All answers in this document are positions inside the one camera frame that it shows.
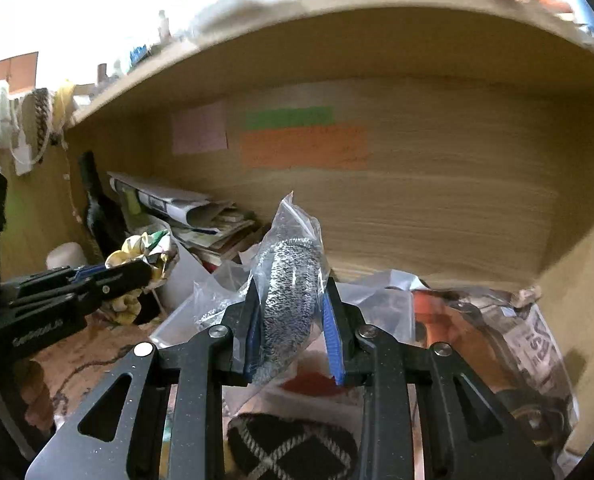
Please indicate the black white patterned sock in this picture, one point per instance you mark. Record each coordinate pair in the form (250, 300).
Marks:
(297, 450)

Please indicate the stack of papers and magazines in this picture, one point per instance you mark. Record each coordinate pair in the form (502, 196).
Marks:
(197, 215)

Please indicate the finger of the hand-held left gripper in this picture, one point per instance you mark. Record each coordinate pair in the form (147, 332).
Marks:
(89, 273)
(127, 277)

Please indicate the orange sticky note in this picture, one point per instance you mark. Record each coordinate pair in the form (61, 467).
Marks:
(304, 149)

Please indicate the orange item in clear bag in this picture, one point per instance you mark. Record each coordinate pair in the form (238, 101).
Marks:
(457, 330)

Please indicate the yellow hanging band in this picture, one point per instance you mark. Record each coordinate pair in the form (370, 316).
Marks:
(63, 102)

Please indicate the black bottle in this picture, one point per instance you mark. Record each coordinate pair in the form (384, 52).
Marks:
(102, 212)

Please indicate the red cloth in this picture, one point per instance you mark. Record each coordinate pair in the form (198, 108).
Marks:
(309, 384)

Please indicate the small clear bottle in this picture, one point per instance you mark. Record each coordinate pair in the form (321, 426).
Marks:
(164, 26)

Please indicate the printed plastic bag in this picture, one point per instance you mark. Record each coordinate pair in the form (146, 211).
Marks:
(544, 345)

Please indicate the green sticky note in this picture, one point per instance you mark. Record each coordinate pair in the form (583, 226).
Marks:
(289, 117)

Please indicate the wooden shelf unit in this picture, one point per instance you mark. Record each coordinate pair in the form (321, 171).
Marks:
(452, 200)

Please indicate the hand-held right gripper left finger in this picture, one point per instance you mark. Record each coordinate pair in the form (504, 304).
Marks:
(251, 345)

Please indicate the braided brown band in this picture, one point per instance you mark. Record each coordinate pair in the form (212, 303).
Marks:
(41, 120)

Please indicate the person's left hand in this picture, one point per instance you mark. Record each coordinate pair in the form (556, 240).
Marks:
(33, 395)

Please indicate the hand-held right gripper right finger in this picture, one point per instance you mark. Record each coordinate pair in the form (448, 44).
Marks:
(335, 345)

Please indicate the bagged grey knit sock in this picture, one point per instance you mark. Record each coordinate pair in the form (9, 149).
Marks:
(288, 290)

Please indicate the white cup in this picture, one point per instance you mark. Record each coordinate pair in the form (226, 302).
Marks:
(67, 256)

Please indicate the floral fabric scrunchie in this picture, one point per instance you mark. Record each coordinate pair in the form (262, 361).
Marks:
(163, 250)

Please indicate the pink sticky note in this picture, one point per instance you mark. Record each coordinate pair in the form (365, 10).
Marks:
(199, 127)

